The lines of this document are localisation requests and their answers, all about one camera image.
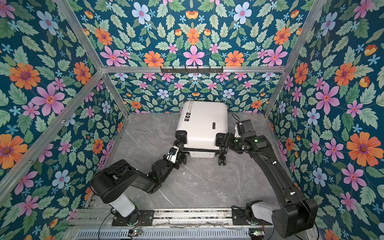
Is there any white hard-shell suitcase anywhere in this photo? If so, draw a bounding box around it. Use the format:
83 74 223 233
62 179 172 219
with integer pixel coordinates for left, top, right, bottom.
174 101 229 166

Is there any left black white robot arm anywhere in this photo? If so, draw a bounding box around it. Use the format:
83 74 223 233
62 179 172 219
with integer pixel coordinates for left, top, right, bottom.
91 146 187 219

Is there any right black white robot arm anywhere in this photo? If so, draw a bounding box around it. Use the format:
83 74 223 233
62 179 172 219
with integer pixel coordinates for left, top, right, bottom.
221 133 319 238

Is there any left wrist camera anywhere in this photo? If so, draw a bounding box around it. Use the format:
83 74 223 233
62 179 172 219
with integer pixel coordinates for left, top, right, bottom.
167 146 180 164

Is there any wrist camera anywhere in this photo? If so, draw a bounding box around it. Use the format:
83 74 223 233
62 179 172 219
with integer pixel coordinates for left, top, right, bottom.
235 120 255 139
167 146 180 164

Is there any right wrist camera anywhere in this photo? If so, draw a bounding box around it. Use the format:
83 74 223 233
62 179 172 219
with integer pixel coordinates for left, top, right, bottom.
235 120 255 139

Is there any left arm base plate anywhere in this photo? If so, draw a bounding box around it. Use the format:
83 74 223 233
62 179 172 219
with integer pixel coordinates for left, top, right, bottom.
112 209 155 227

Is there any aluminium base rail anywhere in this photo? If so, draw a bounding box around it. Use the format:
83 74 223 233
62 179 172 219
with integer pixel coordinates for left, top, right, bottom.
69 208 273 230

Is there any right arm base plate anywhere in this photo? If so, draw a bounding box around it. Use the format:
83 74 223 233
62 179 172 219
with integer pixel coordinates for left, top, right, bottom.
231 207 272 227

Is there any black hook rail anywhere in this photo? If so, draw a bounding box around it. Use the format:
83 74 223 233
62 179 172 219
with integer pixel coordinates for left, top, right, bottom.
160 67 224 74

